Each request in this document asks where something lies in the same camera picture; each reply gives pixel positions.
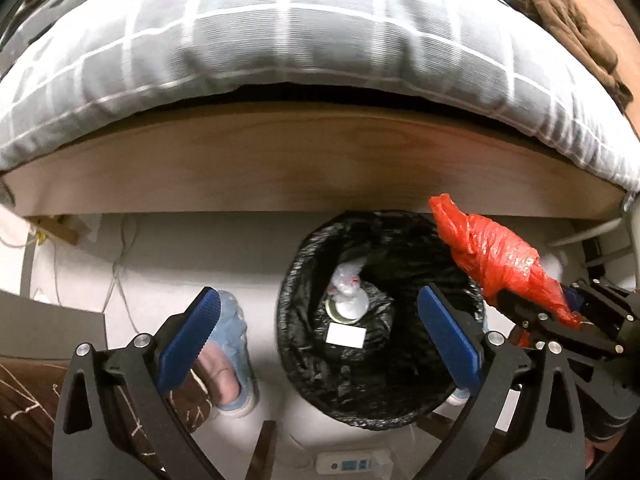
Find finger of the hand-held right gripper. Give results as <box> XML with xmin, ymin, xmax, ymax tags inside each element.
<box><xmin>494</xmin><ymin>286</ymin><xmax>627</xmax><ymax>361</ymax></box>
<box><xmin>560</xmin><ymin>277</ymin><xmax>640</xmax><ymax>337</ymax></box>

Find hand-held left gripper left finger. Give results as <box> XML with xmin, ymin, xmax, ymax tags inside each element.
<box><xmin>52</xmin><ymin>286</ymin><xmax>223</xmax><ymax>480</ymax></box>

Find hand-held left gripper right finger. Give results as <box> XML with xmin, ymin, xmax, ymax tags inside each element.
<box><xmin>417</xmin><ymin>284</ymin><xmax>586</xmax><ymax>480</ymax></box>

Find red plastic bag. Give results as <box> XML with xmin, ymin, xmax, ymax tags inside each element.
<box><xmin>429</xmin><ymin>194</ymin><xmax>583</xmax><ymax>328</ymax></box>

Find yellow round tub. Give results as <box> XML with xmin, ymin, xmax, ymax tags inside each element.
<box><xmin>324</xmin><ymin>290</ymin><xmax>371</xmax><ymax>323</ymax></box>

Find small white box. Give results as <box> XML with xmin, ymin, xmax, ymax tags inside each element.
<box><xmin>326</xmin><ymin>322</ymin><xmax>366</xmax><ymax>348</ymax></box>

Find clear plastic bag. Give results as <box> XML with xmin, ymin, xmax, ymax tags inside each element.
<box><xmin>327</xmin><ymin>257</ymin><xmax>368</xmax><ymax>306</ymax></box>

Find bin with black liner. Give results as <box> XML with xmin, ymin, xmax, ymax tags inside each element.
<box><xmin>276</xmin><ymin>210</ymin><xmax>488</xmax><ymax>431</ymax></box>

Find blue slipper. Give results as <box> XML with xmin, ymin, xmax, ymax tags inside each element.
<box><xmin>200</xmin><ymin>290</ymin><xmax>261</xmax><ymax>418</ymax></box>

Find white metal bar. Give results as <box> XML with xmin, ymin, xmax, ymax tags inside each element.
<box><xmin>547</xmin><ymin>215</ymin><xmax>626</xmax><ymax>248</ymax></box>

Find grey board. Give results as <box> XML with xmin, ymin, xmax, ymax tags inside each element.
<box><xmin>0</xmin><ymin>290</ymin><xmax>108</xmax><ymax>361</ymax></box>

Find white power strip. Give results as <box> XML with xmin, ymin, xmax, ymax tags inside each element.
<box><xmin>316</xmin><ymin>452</ymin><xmax>393</xmax><ymax>476</ymax></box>

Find brown jacket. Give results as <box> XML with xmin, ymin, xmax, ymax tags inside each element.
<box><xmin>522</xmin><ymin>0</ymin><xmax>633</xmax><ymax>111</ymax></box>

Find bed with grey checked sheet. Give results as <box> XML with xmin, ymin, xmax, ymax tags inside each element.
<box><xmin>0</xmin><ymin>0</ymin><xmax>640</xmax><ymax>221</ymax></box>

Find white cable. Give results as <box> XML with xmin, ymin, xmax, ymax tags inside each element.
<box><xmin>102</xmin><ymin>215</ymin><xmax>141</xmax><ymax>341</ymax></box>

